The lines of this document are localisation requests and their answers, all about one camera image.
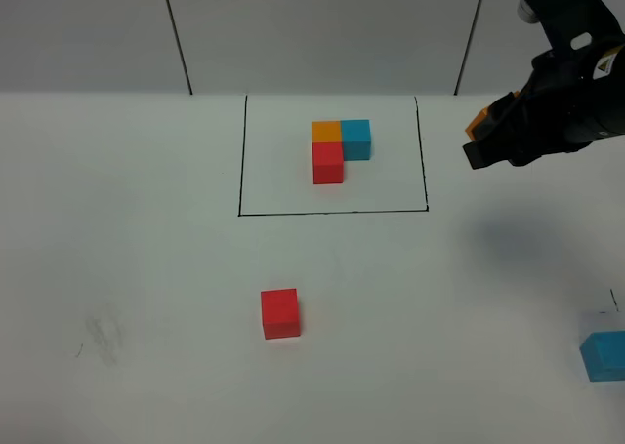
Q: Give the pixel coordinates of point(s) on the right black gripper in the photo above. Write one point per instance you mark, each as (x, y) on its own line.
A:
(557, 113)

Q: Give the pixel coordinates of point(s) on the template blue cube block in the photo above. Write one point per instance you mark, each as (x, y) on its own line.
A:
(356, 139)

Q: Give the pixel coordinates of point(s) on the template red cube block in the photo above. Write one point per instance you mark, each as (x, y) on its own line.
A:
(327, 163)

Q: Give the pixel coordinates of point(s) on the template orange cube block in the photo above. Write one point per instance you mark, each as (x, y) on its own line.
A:
(326, 131)

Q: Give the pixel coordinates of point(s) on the loose blue cube block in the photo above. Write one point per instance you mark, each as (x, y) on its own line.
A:
(603, 354)

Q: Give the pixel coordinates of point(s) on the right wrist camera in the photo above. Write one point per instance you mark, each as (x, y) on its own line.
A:
(565, 20)

